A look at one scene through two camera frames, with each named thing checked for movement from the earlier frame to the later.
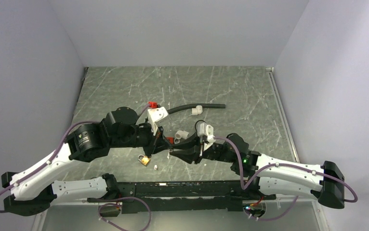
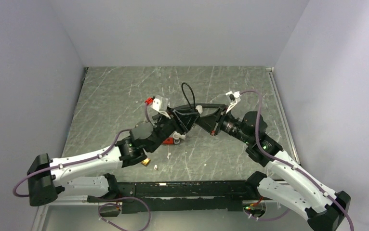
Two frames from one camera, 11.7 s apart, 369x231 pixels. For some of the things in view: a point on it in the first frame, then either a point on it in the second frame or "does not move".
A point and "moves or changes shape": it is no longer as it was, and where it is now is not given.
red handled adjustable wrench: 171,139 does not move
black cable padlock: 195,124 moves or changes shape
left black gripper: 155,144 to 181,121
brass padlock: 144,160 does not move
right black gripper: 192,152 to 210,122
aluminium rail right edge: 270,70 does not move
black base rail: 162,197 does not move
